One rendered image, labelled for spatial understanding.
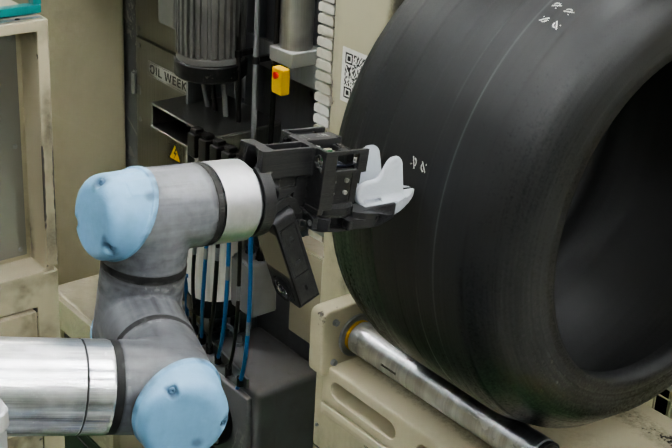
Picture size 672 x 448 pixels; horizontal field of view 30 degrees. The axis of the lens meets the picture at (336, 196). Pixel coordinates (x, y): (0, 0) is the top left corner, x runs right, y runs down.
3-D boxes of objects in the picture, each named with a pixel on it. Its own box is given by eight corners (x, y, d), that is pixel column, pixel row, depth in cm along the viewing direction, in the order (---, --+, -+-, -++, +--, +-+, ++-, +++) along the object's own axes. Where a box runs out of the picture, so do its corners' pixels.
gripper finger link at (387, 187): (439, 156, 124) (369, 164, 118) (429, 212, 126) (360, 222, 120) (418, 146, 126) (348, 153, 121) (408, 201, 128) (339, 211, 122)
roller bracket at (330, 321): (307, 369, 168) (310, 305, 164) (514, 293, 191) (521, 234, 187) (322, 380, 165) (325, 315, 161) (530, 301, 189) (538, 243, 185)
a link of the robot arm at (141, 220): (64, 248, 109) (73, 156, 106) (172, 233, 116) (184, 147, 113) (109, 287, 103) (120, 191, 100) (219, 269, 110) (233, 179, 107)
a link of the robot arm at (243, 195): (221, 258, 110) (172, 225, 116) (263, 252, 113) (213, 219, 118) (232, 178, 107) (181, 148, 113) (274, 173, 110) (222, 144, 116)
